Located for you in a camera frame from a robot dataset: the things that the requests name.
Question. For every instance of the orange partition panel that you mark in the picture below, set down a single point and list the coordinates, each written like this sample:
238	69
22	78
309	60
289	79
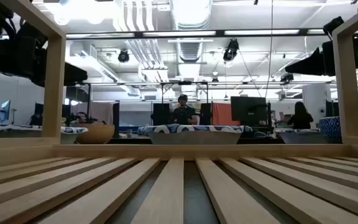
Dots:
224	114

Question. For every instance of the computer monitor on arm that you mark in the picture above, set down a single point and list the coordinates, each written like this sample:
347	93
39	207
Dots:
5	111

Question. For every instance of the person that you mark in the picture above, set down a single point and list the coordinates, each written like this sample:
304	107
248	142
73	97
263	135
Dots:
300	119
183	115

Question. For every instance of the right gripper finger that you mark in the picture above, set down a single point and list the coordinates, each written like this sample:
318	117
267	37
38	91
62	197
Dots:
309	63

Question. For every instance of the gold speckled bowl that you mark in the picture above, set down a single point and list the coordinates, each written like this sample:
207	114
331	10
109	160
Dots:
98	134

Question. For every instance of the navy white patterned bowl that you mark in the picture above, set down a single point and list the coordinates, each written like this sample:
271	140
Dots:
326	129

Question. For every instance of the black background frame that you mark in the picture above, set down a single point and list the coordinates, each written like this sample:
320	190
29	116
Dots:
185	83

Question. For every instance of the black partition panel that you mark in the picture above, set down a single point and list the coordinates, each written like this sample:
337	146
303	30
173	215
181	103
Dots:
161	114
205	114

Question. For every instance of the black computer monitor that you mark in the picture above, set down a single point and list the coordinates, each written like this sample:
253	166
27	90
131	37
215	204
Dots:
249	109

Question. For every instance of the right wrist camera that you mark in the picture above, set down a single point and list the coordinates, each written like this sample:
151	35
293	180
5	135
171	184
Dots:
333	25

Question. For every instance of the black hanging camera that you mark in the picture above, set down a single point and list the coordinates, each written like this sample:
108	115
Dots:
286	77
231	49
123	57

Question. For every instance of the white hanging cloth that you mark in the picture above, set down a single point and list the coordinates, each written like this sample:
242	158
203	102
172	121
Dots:
101	112

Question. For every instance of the wooden slatted shelf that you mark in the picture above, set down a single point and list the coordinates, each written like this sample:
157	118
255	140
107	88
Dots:
166	193

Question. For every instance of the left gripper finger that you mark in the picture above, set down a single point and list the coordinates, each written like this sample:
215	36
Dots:
75	76

